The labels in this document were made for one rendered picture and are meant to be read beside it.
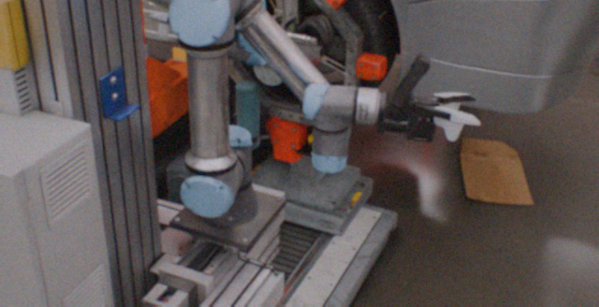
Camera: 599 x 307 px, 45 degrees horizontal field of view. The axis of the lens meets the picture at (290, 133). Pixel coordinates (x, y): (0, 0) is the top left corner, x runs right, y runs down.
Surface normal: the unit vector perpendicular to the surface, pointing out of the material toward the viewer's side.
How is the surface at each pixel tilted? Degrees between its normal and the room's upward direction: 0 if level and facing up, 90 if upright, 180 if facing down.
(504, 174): 1
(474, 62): 90
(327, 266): 0
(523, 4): 90
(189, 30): 82
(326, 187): 0
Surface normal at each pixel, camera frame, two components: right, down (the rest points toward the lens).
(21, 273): -0.44, 0.43
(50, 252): 0.91, 0.22
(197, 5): -0.18, 0.36
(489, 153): 0.01, -0.76
